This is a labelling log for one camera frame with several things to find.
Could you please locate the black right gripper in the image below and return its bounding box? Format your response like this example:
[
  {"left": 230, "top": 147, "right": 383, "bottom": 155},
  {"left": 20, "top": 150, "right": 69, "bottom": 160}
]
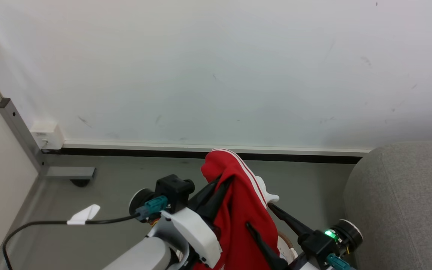
[{"left": 246, "top": 203, "right": 341, "bottom": 270}]

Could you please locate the grey metal frame post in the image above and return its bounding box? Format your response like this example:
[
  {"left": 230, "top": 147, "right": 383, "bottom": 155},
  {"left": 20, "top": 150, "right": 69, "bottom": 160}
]
[{"left": 0, "top": 97, "right": 48, "bottom": 177}]

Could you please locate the teal cable connector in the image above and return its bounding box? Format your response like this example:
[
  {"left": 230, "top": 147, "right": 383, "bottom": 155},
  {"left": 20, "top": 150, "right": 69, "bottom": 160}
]
[
  {"left": 327, "top": 253, "right": 356, "bottom": 270},
  {"left": 136, "top": 196, "right": 168, "bottom": 222}
]

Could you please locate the black cable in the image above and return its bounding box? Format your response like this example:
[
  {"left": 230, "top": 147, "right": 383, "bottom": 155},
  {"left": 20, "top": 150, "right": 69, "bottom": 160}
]
[{"left": 2, "top": 214, "right": 141, "bottom": 270}]

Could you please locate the grey metal frame foot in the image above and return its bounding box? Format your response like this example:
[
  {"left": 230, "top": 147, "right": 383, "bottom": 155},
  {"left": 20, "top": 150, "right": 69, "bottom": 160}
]
[{"left": 45, "top": 166, "right": 96, "bottom": 180}]

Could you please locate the white laundry basket brown rim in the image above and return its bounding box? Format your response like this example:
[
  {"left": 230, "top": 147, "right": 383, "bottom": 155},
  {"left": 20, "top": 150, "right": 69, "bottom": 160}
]
[{"left": 277, "top": 232, "right": 298, "bottom": 263}]

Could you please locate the red garment with white stripes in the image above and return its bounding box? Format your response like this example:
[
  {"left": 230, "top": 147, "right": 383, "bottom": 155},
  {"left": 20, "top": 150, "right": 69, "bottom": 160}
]
[{"left": 193, "top": 148, "right": 280, "bottom": 270}]

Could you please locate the white paper cable tag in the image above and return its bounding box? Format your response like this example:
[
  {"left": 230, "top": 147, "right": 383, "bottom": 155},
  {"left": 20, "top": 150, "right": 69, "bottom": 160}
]
[{"left": 67, "top": 204, "right": 101, "bottom": 225}]

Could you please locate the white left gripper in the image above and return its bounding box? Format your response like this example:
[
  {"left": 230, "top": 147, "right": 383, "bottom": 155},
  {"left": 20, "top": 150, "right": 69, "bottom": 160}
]
[{"left": 152, "top": 175, "right": 235, "bottom": 269}]

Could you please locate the white and black baseboard strip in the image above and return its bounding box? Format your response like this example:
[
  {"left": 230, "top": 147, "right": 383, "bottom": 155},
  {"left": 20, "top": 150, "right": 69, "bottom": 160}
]
[{"left": 42, "top": 141, "right": 372, "bottom": 165}]

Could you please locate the grey fabric sofa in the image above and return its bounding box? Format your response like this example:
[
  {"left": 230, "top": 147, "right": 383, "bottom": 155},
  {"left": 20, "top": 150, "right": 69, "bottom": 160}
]
[{"left": 343, "top": 141, "right": 432, "bottom": 270}]

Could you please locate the white wall socket box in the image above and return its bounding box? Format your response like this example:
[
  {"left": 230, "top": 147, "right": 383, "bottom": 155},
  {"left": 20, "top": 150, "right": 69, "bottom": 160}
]
[{"left": 30, "top": 122, "right": 65, "bottom": 150}]

